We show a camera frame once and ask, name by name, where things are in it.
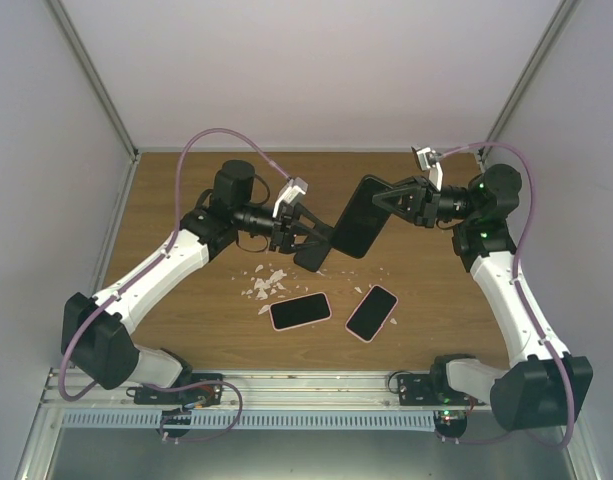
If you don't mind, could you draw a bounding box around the black phone face down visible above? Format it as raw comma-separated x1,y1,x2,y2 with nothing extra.
293,252,330,273

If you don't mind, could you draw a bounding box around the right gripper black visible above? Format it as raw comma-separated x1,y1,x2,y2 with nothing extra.
371,175,478,229

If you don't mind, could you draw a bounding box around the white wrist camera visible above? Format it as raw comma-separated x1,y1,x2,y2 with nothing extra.
412,147,444,191
273,177,308,218

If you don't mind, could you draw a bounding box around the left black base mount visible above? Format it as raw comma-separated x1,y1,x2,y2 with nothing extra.
126,372,224,407

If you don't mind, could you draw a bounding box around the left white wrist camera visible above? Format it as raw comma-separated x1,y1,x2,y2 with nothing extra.
273,177,308,218

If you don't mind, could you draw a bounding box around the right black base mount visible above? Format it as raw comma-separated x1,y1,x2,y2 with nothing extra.
386,370,452,406

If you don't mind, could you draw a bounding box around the black phone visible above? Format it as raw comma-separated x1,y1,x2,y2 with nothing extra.
330,175,391,259

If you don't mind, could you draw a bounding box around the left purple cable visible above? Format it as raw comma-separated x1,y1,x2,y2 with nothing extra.
58,128,295,445

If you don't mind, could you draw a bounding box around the aluminium front rail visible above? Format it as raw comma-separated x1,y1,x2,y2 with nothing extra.
41,368,492,412

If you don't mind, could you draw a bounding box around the pink case phone right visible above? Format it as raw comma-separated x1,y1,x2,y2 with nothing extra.
345,285,398,343

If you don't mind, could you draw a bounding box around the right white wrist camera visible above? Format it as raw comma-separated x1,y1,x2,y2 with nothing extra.
412,147,444,191

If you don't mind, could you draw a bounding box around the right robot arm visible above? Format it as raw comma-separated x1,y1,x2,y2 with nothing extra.
372,164,593,432

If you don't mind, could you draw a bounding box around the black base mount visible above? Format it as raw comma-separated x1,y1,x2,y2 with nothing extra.
386,370,452,406
126,372,224,407

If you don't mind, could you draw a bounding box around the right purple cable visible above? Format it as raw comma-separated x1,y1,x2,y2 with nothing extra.
435,141,577,449

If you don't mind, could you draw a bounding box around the pink case phone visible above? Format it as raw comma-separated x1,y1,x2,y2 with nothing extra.
345,285,398,343
269,293,332,331

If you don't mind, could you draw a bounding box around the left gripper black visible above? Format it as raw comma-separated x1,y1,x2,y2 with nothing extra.
235,202,329,255

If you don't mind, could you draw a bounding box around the purple cable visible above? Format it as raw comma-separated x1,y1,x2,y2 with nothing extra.
58,128,295,445
435,141,577,449

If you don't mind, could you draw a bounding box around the grey slotted cable duct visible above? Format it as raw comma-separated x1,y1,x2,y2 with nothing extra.
62,409,435,432

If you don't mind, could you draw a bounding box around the white debris pile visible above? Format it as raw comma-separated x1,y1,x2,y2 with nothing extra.
240,263,289,316

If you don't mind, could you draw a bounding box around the pink case phone left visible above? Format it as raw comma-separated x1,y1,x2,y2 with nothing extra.
269,293,332,331

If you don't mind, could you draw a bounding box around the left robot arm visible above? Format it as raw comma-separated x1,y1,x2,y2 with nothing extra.
61,160,332,404

